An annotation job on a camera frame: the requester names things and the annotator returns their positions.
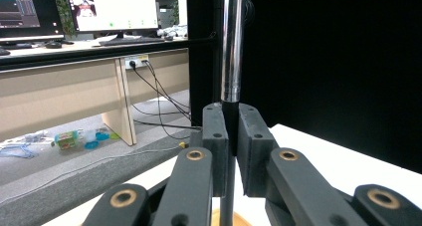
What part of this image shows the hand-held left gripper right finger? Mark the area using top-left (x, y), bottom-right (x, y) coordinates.
top-left (236, 102), bottom-right (281, 198)

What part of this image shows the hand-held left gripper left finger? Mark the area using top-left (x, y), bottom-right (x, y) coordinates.
top-left (189, 102), bottom-right (231, 198)

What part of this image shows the black makeup brush silver ferrule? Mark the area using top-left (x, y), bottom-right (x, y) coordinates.
top-left (219, 0), bottom-right (247, 226)

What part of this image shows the black curtain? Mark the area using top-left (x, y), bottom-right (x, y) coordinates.
top-left (241, 0), bottom-right (422, 174)

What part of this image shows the white power strip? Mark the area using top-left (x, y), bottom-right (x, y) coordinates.
top-left (123, 54), bottom-right (150, 71)

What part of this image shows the white clutter on desk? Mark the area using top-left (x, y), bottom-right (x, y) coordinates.
top-left (157, 24), bottom-right (189, 39)

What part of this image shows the black keyboard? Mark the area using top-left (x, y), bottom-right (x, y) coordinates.
top-left (99, 36), bottom-right (166, 48)

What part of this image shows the green packet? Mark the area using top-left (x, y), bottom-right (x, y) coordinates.
top-left (54, 129), bottom-right (80, 151)

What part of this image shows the beige office desk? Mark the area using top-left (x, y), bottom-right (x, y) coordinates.
top-left (0, 36), bottom-right (191, 147)

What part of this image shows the monitor with white screen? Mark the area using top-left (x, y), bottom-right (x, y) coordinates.
top-left (65, 0), bottom-right (160, 40)

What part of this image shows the black power cable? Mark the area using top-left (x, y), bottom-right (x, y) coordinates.
top-left (142, 60), bottom-right (203, 140)
top-left (129, 60), bottom-right (193, 121)

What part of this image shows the black metal stand post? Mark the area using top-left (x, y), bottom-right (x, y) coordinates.
top-left (185, 0), bottom-right (227, 126)

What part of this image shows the blue cord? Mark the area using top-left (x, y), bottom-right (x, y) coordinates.
top-left (0, 143), bottom-right (37, 160)

